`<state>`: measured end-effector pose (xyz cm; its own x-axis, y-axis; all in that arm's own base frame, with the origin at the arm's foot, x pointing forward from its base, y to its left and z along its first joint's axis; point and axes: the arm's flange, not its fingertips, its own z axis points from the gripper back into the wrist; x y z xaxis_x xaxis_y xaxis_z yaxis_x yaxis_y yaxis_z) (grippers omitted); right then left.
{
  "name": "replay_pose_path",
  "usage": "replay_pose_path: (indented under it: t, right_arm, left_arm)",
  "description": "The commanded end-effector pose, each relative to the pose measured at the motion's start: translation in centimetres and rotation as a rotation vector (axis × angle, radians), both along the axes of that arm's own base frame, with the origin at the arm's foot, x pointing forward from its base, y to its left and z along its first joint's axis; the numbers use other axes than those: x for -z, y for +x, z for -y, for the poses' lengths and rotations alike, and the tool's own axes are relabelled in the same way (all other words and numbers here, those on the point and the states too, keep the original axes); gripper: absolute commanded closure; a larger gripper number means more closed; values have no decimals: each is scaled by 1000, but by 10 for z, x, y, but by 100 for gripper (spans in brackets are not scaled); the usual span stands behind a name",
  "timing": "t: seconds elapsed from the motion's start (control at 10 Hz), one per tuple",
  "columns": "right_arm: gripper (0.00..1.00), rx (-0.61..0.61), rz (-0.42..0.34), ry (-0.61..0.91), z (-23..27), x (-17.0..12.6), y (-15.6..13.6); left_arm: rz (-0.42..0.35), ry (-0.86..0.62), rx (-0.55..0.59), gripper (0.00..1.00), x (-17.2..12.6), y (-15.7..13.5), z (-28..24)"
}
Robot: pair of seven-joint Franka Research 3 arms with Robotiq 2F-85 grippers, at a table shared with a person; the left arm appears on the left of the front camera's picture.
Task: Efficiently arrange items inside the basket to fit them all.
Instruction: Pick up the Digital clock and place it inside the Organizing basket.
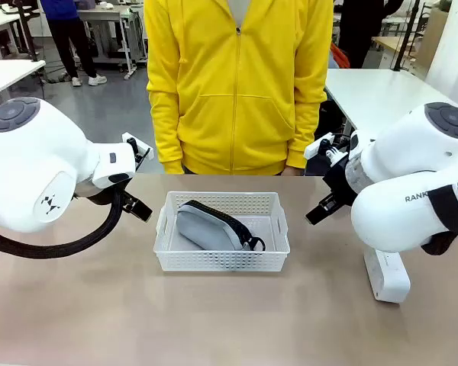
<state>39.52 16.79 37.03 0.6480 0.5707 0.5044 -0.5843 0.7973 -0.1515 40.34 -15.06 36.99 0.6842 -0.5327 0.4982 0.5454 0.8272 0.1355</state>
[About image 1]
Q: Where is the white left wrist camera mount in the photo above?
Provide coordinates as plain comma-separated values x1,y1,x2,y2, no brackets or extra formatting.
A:
121,131,154,172

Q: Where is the black vertical stand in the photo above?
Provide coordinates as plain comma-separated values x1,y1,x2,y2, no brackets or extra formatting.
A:
392,0,423,72

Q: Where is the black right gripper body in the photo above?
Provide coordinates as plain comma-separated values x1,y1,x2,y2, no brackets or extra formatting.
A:
322,154,362,209

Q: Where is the orange fabric item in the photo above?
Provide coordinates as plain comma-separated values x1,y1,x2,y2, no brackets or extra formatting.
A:
330,40,350,69

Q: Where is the person in black clothes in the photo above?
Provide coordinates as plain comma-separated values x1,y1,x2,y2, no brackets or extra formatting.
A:
337,0,404,69

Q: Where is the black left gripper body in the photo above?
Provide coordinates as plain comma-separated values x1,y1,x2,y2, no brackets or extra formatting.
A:
112,186,139,214

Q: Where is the grey zippered pencil case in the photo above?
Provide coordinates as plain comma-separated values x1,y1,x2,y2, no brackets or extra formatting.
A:
176,199,266,253

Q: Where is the brown cabinet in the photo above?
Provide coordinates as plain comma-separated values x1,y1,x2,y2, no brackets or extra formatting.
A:
418,7,453,72

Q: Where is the white table with grey leg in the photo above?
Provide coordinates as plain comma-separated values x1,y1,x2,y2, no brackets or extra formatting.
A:
0,59,47,104

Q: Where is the white background desk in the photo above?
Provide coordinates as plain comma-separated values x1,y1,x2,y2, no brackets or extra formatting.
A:
77,0,148,80

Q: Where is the black metal frame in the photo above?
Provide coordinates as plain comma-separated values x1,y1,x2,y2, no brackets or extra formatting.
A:
13,0,41,63

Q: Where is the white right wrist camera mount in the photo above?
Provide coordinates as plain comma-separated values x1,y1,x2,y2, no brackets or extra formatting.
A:
303,132,352,161

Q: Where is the person in yellow hoodie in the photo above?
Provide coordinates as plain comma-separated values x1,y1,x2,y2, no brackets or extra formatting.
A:
144,0,334,177

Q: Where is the white distant desk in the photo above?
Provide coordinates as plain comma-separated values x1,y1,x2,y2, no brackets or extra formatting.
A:
0,13,22,58

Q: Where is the large white table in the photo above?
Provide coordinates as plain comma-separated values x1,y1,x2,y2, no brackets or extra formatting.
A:
323,68,458,134

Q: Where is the wooden background table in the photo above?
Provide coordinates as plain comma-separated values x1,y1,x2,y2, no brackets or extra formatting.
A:
371,35,409,54

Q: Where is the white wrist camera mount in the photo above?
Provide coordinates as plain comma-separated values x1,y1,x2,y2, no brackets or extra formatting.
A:
303,132,352,161
121,131,154,172

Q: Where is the white perforated plastic basket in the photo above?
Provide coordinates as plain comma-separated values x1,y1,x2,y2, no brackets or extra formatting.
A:
153,191,292,273

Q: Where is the person in blue top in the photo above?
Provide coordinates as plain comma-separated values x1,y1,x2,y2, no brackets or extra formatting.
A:
41,0,108,88

